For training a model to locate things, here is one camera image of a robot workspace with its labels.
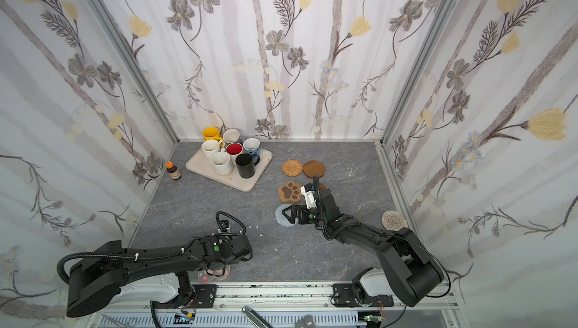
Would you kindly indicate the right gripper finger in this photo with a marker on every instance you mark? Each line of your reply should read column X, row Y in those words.
column 306, row 215
column 291, row 213

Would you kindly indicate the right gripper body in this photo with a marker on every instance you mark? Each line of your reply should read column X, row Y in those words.
column 305, row 213

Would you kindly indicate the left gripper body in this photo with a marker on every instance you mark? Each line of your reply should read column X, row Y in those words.
column 241, row 247

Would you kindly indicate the grey round coaster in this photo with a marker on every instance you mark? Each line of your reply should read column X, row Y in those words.
column 280, row 218

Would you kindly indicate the cork paw print coaster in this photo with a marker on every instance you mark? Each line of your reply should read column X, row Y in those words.
column 290, row 192

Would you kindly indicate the pink flower coaster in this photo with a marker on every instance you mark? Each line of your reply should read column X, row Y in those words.
column 207, row 276

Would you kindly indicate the woven rattan round coaster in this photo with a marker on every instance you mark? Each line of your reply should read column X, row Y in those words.
column 292, row 168

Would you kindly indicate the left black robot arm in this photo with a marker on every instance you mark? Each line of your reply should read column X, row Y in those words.
column 95, row 278

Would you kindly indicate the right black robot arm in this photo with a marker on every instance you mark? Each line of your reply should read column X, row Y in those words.
column 411, row 271

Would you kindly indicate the white woven round coaster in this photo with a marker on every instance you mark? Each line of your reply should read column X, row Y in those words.
column 394, row 221

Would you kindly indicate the black mug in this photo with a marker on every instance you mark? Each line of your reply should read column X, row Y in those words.
column 246, row 165

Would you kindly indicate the blue floral mug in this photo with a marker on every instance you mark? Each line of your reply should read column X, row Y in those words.
column 252, row 146

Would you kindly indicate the white mug red inside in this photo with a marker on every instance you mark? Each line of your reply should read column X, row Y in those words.
column 234, row 150

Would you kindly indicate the speckled white mug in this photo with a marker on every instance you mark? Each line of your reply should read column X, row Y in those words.
column 221, row 163

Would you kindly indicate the small brown bottle orange cap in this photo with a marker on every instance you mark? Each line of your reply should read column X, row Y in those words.
column 173, row 171

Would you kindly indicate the beige serving tray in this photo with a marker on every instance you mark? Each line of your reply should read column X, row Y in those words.
column 203, row 166

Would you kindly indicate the lavender mug white inside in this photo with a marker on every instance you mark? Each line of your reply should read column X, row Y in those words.
column 231, row 136

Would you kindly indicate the yellow mug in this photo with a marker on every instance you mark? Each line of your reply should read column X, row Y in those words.
column 212, row 133

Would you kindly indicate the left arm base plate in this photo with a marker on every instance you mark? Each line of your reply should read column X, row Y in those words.
column 196, row 296

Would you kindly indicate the aluminium frame rail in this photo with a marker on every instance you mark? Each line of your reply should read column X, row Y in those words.
column 280, row 304

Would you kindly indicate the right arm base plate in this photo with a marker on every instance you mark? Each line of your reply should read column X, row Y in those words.
column 349, row 295

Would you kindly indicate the white mug with handle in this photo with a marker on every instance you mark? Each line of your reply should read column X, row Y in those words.
column 210, row 147

